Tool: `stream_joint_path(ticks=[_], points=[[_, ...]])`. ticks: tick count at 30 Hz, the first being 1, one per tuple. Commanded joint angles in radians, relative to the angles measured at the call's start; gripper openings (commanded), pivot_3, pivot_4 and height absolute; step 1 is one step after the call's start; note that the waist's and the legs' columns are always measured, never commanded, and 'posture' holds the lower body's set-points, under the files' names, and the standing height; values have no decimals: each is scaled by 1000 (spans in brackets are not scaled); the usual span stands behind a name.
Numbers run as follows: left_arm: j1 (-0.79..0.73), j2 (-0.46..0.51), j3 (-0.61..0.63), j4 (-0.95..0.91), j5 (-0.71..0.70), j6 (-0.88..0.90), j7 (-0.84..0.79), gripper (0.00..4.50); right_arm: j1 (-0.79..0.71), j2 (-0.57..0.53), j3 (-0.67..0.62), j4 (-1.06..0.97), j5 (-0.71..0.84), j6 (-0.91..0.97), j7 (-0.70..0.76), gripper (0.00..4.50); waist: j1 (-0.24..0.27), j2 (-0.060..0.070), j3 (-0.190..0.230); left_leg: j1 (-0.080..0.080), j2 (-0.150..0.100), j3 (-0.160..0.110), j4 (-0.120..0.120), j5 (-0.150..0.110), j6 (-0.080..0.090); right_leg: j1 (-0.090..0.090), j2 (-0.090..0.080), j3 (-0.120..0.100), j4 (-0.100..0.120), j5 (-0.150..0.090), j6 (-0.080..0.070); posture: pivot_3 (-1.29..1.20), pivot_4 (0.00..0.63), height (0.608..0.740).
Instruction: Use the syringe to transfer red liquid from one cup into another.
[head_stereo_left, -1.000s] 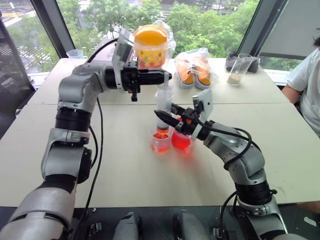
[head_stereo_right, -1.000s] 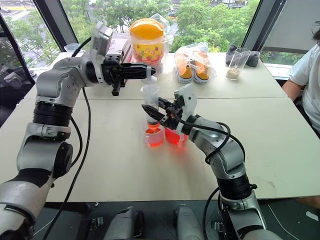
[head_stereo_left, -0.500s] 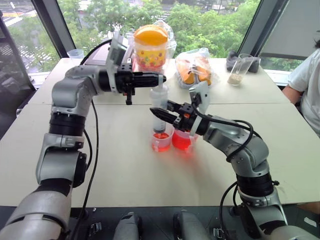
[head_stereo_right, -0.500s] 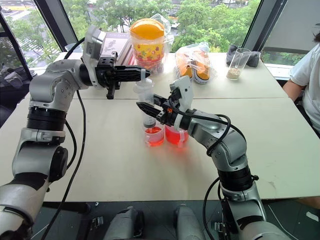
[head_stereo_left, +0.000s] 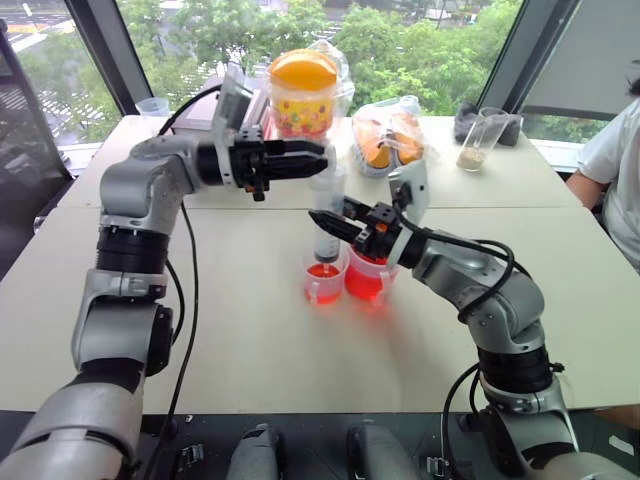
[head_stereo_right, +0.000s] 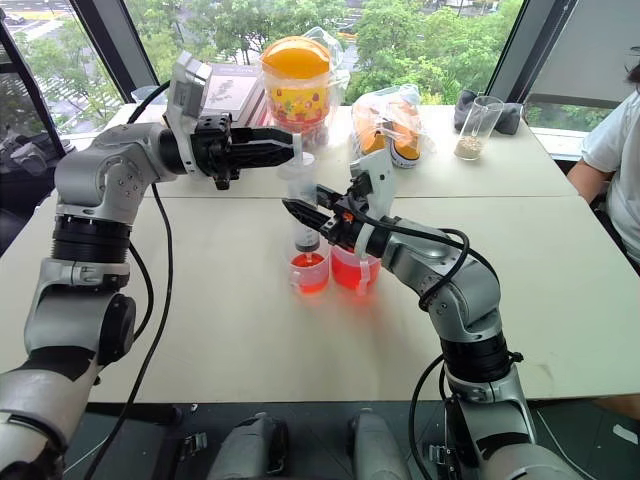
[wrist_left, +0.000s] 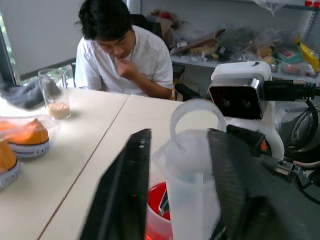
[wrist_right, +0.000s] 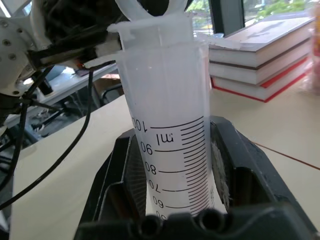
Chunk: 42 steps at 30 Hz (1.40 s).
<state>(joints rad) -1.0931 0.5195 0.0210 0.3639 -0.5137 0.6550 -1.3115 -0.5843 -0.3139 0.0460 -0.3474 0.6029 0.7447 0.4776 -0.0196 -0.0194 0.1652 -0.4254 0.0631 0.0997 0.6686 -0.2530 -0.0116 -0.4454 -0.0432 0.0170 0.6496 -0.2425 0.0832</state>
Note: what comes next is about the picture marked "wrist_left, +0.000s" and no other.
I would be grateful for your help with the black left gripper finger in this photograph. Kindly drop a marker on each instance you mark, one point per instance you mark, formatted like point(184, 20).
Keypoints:
point(120, 195)

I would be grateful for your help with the white storage shelf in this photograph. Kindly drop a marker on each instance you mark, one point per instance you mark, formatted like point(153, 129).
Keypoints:
point(200, 61)

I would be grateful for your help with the man in white t-shirt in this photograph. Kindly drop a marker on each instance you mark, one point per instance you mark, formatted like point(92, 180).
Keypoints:
point(150, 52)

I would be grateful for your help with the clear cup with red liquid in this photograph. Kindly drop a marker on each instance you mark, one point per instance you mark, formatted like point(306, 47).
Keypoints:
point(156, 197)

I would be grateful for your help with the dried flower bouquet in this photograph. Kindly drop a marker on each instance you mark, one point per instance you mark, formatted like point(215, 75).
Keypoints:
point(165, 22)

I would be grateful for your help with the yellow plastic bag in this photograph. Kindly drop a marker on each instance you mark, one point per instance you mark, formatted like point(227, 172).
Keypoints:
point(308, 56)

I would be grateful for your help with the black office chair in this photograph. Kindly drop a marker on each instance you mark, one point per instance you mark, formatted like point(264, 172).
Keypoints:
point(147, 23)

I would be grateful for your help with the man's bare hand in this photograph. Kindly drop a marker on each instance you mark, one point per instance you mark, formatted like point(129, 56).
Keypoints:
point(128, 70)

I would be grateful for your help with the clear plastic measuring cup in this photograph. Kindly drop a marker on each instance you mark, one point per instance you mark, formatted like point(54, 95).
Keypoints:
point(190, 200)

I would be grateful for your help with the brown wooden board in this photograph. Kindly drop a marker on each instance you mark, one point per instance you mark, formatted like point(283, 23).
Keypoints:
point(200, 41)

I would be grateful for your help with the grey cloth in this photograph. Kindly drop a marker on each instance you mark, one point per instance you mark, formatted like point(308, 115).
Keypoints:
point(22, 93)

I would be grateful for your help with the tall glass with beans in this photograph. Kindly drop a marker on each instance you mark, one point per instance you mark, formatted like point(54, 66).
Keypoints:
point(56, 100)

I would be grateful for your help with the orange canvas sneaker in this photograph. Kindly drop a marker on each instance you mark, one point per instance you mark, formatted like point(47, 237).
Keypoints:
point(7, 165)
point(27, 137)

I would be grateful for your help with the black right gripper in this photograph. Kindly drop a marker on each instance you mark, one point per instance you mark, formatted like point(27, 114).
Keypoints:
point(247, 140)

